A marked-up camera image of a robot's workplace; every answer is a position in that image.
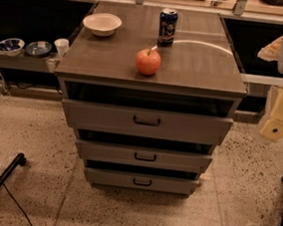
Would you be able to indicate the grey bottom drawer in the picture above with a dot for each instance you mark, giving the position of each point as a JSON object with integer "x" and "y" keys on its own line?
{"x": 140, "y": 181}

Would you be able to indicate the grey drawer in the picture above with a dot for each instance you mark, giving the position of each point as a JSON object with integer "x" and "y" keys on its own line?
{"x": 184, "y": 127}
{"x": 142, "y": 156}
{"x": 140, "y": 181}

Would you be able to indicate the grey drawer cabinet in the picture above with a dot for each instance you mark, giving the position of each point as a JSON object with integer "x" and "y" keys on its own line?
{"x": 198, "y": 74}

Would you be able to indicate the grey middle drawer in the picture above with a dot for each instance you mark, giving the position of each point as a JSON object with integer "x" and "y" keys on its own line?
{"x": 142, "y": 156}

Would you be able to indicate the grey top drawer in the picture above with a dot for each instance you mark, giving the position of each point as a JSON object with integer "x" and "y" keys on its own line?
{"x": 184, "y": 127}

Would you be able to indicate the red apple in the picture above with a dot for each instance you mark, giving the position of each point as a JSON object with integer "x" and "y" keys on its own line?
{"x": 148, "y": 61}

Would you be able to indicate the blue soda can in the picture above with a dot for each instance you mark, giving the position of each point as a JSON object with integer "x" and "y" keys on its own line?
{"x": 166, "y": 27}

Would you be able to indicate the white bowl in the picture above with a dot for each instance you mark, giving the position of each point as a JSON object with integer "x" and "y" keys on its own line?
{"x": 102, "y": 25}

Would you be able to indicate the white paper cup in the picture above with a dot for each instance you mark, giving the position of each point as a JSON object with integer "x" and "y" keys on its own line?
{"x": 62, "y": 46}

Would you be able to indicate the dark blue bowl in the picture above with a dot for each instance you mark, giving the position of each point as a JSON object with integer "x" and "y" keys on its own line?
{"x": 38, "y": 49}

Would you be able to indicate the low grey shelf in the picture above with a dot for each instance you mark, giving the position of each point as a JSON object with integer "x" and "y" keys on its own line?
{"x": 24, "y": 62}

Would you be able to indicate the blue patterned bowl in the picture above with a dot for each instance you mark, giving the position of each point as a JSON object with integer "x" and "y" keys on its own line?
{"x": 11, "y": 47}

